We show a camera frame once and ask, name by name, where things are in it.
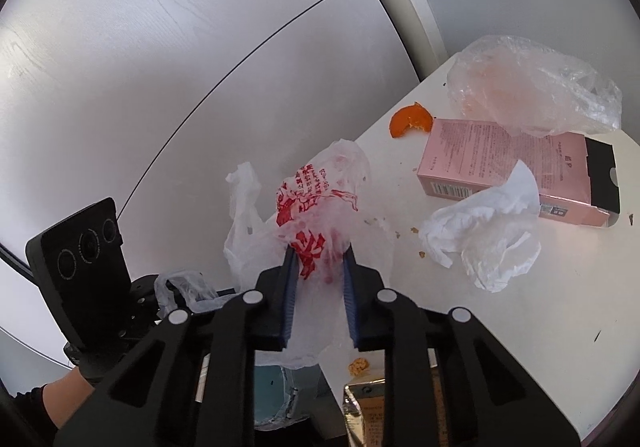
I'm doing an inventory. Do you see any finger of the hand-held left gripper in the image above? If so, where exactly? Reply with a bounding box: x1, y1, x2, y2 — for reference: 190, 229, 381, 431
200, 288, 247, 311

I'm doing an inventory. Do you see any person's left forearm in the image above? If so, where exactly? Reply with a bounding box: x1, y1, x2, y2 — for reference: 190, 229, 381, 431
7, 369, 96, 447

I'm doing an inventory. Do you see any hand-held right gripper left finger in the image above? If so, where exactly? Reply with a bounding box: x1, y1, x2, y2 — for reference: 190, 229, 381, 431
52, 246, 298, 447

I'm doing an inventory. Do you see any clear plastic bag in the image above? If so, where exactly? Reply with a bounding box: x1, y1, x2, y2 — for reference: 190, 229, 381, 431
446, 34, 622, 138

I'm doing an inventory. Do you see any white tissue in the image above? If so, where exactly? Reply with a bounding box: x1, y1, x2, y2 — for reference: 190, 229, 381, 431
419, 160, 542, 293

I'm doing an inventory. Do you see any trash bin with plastic liner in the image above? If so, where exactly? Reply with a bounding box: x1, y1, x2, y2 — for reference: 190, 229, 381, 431
154, 269, 321, 430

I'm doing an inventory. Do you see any black door frame strip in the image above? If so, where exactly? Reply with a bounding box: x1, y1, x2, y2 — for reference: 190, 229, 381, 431
0, 242, 41, 289

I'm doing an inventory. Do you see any orange peel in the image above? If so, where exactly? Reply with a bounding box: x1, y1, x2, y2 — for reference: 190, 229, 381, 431
390, 102, 433, 138

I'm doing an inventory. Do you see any gold carton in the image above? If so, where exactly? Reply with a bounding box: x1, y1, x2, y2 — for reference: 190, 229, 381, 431
342, 369, 443, 447

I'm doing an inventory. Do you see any pink cardboard box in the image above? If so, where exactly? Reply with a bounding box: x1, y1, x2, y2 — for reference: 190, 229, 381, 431
416, 117, 621, 229

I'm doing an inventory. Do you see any white red-printed plastic bag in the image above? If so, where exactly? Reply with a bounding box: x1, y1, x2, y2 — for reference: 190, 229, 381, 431
223, 138, 372, 370

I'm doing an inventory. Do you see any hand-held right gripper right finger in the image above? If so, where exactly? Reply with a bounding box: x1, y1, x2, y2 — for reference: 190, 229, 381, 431
343, 246, 582, 447

